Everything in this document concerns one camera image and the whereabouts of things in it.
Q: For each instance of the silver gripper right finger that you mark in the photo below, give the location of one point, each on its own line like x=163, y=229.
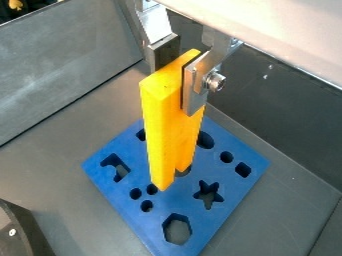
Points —
x=201, y=72

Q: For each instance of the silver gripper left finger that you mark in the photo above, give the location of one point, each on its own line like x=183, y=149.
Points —
x=161, y=42

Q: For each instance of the yellow double-square peg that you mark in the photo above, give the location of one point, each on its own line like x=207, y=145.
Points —
x=171, y=130

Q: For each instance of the blue shape-sorting board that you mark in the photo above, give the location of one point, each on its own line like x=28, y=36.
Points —
x=177, y=220

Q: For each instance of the black cylindrical holder block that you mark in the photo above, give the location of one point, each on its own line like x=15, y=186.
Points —
x=22, y=238

